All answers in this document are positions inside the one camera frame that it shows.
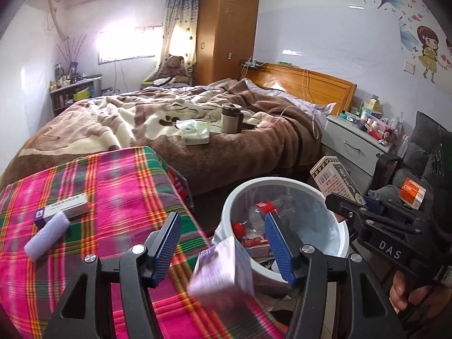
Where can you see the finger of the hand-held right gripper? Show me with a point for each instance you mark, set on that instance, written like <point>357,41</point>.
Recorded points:
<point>379,173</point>
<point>348,210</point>

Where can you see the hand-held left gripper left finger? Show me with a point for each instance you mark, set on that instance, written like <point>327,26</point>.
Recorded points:
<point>166,250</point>

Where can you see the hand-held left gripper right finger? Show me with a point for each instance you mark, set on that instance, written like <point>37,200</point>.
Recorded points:
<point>282,250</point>

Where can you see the patterned cardboard box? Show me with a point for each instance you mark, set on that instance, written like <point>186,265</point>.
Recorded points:
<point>339,178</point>

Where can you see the white trash bin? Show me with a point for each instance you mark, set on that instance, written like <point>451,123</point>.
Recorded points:
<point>317,226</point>

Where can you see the purple milk carton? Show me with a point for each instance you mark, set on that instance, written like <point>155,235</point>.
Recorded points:
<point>219,272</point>

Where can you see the person's right hand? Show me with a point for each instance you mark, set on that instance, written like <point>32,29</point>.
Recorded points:
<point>400,293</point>

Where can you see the orange and white box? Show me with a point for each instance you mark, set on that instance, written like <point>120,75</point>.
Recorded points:
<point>411,192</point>

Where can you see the white nightstand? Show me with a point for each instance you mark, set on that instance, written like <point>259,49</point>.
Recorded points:
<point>353,144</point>

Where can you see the pile of small toiletries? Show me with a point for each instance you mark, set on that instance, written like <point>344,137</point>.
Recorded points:
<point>374,127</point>

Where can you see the dark grey sofa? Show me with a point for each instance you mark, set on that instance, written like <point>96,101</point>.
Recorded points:
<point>420,148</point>

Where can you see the pink plaid cloth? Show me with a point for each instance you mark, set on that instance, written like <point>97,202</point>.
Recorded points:
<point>116,183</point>

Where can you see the lilac pillow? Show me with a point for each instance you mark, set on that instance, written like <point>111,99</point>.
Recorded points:
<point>319,107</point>

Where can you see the white and purple box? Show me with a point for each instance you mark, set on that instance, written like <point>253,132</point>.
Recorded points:
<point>67,208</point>

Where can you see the wooden headboard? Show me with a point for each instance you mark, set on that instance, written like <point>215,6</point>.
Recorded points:
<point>317,84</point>

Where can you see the white tissue box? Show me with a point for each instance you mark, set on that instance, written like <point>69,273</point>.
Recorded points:
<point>196,136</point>

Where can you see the lavender cloth roll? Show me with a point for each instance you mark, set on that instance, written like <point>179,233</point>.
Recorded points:
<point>47,236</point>

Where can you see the black phone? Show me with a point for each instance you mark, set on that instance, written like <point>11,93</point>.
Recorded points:
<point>249,126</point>

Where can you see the brown and cream blanket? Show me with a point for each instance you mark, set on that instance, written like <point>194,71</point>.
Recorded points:
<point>123,120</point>

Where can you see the steel thermos cup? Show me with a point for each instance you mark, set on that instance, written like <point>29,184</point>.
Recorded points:
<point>231,120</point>

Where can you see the power strip with plugs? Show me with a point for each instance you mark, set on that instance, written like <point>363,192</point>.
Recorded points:
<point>251,64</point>

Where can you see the cluttered low shelf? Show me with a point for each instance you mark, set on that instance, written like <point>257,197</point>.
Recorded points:
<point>67,95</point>

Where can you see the brown teddy bear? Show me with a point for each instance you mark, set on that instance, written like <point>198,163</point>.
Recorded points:
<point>174,65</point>

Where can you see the wooden wardrobe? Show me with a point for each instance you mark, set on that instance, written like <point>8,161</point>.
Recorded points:
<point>226,42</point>

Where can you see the bright window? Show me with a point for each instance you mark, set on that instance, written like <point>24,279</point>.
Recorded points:
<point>123,46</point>

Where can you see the decorative purple branches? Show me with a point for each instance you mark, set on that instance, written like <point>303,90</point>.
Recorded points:
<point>73,51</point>

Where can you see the patterned curtain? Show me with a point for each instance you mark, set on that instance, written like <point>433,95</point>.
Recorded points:
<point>180,17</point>

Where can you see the white wall switch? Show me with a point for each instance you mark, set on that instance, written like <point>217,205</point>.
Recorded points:
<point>409,67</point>

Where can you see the cartoon girl wall sticker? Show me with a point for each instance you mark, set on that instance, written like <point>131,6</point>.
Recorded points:
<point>429,53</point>

